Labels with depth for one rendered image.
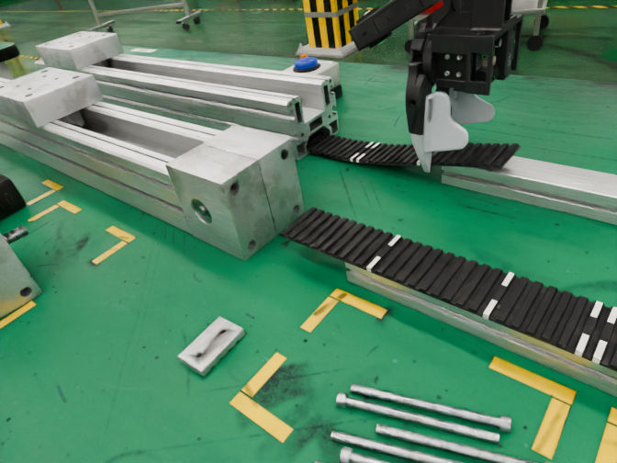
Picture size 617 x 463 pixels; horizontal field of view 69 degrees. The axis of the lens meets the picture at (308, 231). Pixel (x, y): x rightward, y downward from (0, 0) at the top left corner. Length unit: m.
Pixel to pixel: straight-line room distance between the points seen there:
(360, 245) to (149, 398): 0.22
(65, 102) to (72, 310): 0.37
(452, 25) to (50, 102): 0.56
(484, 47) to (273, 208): 0.25
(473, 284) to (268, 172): 0.22
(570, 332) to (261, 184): 0.29
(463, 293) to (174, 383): 0.24
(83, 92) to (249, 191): 0.41
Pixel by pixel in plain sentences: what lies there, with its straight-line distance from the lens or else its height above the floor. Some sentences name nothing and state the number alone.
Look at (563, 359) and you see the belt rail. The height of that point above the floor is 0.79.
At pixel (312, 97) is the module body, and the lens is 0.67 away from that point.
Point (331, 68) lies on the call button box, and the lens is 0.80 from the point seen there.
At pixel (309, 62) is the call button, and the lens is 0.79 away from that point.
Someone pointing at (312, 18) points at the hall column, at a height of 0.27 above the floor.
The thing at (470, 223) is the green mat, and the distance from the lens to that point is 0.49.
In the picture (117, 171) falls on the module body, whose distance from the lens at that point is 0.61.
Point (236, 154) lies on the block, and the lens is 0.47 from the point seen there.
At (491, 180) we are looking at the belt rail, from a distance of 0.52.
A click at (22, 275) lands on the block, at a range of 0.54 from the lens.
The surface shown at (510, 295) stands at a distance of 0.37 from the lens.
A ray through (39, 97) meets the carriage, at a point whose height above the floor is 0.90.
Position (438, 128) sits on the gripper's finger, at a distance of 0.49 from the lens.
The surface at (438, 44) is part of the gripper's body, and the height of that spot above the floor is 0.94.
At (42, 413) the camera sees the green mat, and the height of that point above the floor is 0.78.
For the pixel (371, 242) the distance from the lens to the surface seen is 0.41.
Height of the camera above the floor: 1.07
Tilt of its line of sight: 37 degrees down
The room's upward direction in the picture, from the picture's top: 11 degrees counter-clockwise
